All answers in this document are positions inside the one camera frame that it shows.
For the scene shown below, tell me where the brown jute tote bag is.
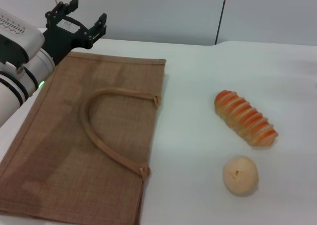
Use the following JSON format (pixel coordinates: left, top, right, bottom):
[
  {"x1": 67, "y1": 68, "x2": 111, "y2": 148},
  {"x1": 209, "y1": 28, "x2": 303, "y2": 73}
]
[{"x1": 0, "y1": 52, "x2": 167, "y2": 225}]

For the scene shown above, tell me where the orange striped bread loaf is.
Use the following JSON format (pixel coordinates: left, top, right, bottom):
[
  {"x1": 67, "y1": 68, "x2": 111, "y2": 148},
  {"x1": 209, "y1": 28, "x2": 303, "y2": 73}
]
[{"x1": 213, "y1": 89, "x2": 279, "y2": 148}]

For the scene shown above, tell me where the round egg yolk pastry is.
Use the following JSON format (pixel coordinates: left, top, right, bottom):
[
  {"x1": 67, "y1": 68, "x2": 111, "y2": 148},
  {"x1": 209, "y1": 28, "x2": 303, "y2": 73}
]
[{"x1": 222, "y1": 155, "x2": 260, "y2": 197}]

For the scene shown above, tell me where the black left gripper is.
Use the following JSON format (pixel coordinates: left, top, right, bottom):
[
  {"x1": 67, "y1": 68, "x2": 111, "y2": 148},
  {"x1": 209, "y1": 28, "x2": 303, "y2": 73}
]
[{"x1": 41, "y1": 0, "x2": 108, "y2": 67}]

